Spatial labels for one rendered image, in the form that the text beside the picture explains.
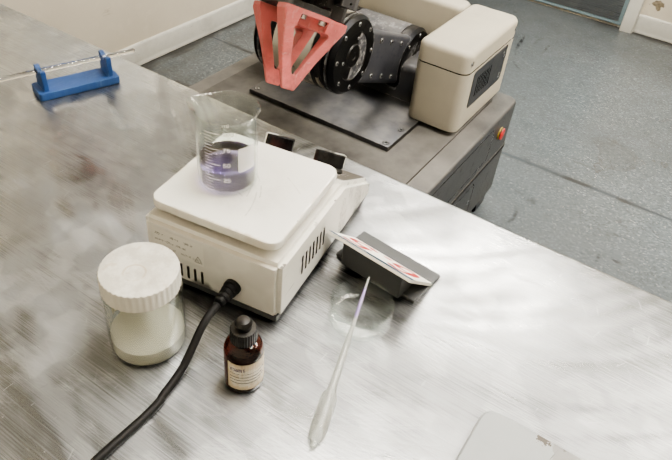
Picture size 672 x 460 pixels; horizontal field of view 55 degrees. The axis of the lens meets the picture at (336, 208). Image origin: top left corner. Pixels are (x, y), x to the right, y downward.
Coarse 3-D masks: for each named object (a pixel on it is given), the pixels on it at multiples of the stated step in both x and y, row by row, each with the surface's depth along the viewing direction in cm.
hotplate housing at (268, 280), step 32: (352, 192) 62; (160, 224) 54; (192, 224) 53; (320, 224) 56; (192, 256) 54; (224, 256) 52; (256, 256) 51; (288, 256) 52; (320, 256) 59; (224, 288) 53; (256, 288) 53; (288, 288) 54
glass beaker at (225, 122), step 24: (192, 96) 52; (216, 96) 53; (240, 96) 53; (216, 120) 49; (240, 120) 49; (216, 144) 50; (240, 144) 51; (216, 168) 52; (240, 168) 52; (216, 192) 53; (240, 192) 54
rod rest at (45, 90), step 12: (108, 60) 81; (84, 72) 83; (96, 72) 83; (108, 72) 82; (36, 84) 80; (48, 84) 80; (60, 84) 80; (72, 84) 80; (84, 84) 81; (96, 84) 82; (108, 84) 83; (48, 96) 79; (60, 96) 80
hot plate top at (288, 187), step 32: (192, 160) 57; (288, 160) 58; (160, 192) 53; (192, 192) 54; (256, 192) 54; (288, 192) 55; (320, 192) 55; (224, 224) 51; (256, 224) 51; (288, 224) 51
